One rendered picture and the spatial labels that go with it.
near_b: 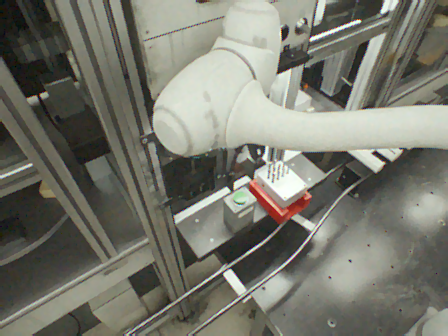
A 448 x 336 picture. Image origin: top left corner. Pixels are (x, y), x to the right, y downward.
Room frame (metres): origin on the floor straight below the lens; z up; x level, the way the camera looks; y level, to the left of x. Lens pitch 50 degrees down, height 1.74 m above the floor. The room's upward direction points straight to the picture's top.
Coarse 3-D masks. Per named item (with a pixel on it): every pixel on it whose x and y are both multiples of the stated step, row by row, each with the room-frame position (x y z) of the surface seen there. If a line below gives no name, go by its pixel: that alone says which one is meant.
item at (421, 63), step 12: (444, 0) 1.20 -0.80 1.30; (444, 12) 1.23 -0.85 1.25; (432, 24) 1.20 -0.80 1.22; (444, 24) 1.27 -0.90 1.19; (432, 36) 1.23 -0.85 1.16; (444, 36) 1.31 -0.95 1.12; (420, 48) 1.20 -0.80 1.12; (432, 48) 1.27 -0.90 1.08; (444, 48) 1.35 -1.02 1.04; (420, 60) 1.24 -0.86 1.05; (432, 60) 1.32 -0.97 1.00; (408, 72) 1.20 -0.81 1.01; (420, 72) 1.28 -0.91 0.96; (408, 84) 1.24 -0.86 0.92
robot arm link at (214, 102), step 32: (192, 64) 0.40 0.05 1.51; (224, 64) 0.39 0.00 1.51; (160, 96) 0.34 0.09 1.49; (192, 96) 0.33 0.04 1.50; (224, 96) 0.33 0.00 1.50; (256, 96) 0.34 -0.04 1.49; (160, 128) 0.31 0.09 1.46; (192, 128) 0.29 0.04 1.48; (224, 128) 0.31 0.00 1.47; (256, 128) 0.31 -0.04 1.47; (288, 128) 0.30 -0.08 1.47; (320, 128) 0.30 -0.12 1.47; (352, 128) 0.30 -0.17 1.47; (384, 128) 0.31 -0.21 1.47; (416, 128) 0.31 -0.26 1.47
